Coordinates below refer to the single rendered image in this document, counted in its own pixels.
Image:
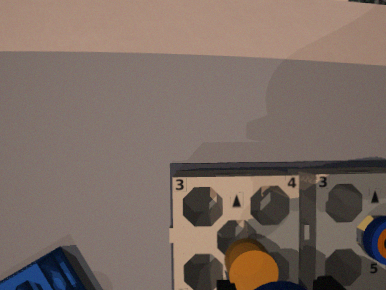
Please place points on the grey bench mat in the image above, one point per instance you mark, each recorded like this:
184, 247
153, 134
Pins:
90, 141

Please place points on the blue tube rack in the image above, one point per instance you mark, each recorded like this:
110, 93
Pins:
37, 276

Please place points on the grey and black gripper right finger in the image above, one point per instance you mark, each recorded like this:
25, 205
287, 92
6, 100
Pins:
327, 283

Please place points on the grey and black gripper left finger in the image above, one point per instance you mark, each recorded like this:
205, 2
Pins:
225, 285

